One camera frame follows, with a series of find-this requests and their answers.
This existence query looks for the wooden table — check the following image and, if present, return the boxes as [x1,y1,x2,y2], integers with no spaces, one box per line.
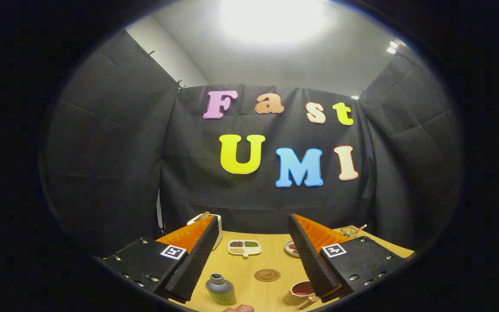
[169,227,415,312]

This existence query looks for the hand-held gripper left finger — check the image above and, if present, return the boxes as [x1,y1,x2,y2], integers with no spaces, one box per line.
[102,215,220,304]

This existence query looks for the white toaster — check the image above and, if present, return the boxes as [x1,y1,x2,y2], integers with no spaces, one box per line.
[187,212,223,250]

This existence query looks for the white divided bean dish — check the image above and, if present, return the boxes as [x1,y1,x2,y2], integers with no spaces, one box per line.
[228,240,262,258]

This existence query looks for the ceiling light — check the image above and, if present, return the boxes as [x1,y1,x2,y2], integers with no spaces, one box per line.
[217,0,328,44]

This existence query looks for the silver green juice bottle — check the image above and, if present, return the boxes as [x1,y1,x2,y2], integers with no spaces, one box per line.
[205,273,237,306]

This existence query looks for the cream cup with wooden handle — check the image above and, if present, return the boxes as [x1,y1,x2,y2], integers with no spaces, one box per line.
[283,280,320,309]

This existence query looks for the round wooden coaster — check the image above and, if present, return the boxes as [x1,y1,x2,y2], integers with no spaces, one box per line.
[254,269,281,283]

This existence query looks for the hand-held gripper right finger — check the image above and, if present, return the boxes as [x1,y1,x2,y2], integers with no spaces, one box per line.
[288,213,408,304]

